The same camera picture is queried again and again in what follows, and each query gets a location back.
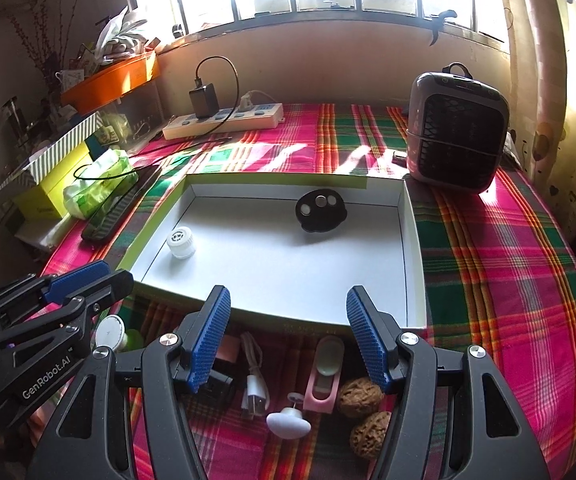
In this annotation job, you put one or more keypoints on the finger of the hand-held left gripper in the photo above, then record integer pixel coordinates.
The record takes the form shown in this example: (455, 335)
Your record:
(103, 292)
(75, 276)

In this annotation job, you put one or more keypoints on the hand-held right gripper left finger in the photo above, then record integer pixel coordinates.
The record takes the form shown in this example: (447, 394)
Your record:
(210, 340)

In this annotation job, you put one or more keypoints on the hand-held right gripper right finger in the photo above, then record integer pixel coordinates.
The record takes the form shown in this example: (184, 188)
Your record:
(368, 340)

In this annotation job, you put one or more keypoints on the white cup with green base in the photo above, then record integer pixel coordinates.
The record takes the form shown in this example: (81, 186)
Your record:
(110, 332)

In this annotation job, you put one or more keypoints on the brown walnut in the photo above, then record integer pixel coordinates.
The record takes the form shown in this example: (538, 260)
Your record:
(370, 435)
(355, 397)

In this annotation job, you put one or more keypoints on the shallow white cardboard box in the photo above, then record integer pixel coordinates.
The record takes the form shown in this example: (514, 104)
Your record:
(268, 260)

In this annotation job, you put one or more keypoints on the pink holder with white insert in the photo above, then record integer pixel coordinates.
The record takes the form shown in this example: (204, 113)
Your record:
(318, 395)

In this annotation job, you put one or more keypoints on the black smartphone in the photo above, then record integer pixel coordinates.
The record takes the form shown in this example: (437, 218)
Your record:
(118, 205)

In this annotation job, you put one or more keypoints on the small white jar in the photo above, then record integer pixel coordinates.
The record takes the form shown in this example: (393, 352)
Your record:
(180, 246)

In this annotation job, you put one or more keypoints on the yellow box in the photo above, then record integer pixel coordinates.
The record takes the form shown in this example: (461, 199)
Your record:
(43, 190)

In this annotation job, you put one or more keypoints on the green tissue pack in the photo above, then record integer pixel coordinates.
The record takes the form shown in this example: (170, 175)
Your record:
(98, 180)

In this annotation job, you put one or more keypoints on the white mushroom-shaped knob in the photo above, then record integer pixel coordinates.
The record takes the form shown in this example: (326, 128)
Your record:
(288, 422)

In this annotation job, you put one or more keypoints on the black paw-shaped magnet holder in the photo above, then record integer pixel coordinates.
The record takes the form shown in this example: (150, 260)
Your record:
(318, 221)

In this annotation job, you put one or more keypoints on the striped cardboard box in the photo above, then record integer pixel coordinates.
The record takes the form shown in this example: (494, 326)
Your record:
(53, 147)

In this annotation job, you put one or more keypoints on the plaid tablecloth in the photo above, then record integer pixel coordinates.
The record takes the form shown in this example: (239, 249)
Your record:
(493, 285)

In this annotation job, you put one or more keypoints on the small green carton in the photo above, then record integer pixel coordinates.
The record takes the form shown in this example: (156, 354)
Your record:
(109, 136)

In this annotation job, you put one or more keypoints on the clear plastic container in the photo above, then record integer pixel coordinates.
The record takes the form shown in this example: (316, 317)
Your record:
(140, 110)

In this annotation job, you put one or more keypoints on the small silver object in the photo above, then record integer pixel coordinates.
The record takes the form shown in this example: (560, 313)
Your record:
(399, 158)

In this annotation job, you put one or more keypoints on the orange plastic basket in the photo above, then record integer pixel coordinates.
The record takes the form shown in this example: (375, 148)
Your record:
(108, 82)

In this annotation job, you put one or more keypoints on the black charger adapter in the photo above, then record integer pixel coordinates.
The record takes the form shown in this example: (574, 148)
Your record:
(204, 102)

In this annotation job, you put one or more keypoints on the white power strip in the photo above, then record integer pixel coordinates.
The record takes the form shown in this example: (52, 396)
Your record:
(248, 120)

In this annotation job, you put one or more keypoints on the small grey space heater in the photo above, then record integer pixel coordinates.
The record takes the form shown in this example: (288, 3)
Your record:
(458, 135)

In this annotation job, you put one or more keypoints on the white power plug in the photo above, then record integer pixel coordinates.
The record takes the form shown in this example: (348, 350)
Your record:
(246, 101)

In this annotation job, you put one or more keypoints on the dried flower branches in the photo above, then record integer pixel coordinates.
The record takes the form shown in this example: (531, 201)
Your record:
(38, 40)

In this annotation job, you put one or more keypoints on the pile of white packets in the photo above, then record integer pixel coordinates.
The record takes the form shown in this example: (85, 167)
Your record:
(118, 35)

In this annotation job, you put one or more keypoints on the black window hook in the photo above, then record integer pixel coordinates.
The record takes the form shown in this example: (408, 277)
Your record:
(438, 22)

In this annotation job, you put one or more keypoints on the heart print curtain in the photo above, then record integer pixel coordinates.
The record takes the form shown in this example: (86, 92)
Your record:
(543, 60)

